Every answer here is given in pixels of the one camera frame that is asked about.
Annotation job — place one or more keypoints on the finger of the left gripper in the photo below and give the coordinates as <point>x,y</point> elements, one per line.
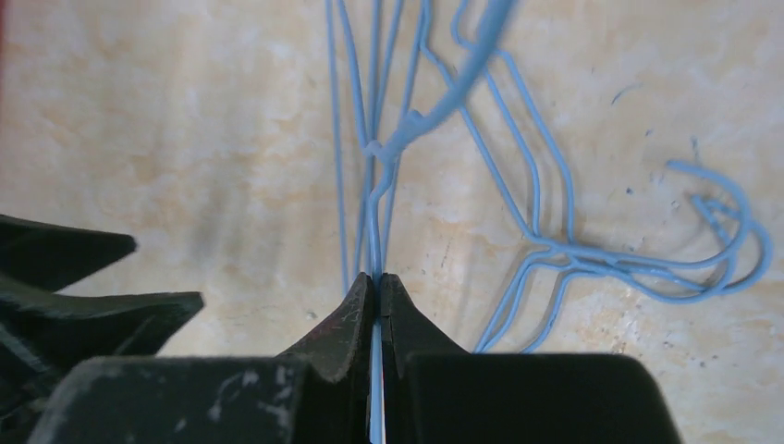
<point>51,257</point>
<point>44,335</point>

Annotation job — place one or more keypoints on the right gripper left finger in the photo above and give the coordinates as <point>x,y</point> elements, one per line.
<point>315,391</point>

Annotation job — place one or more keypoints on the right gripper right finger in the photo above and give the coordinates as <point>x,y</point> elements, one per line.
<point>437,392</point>

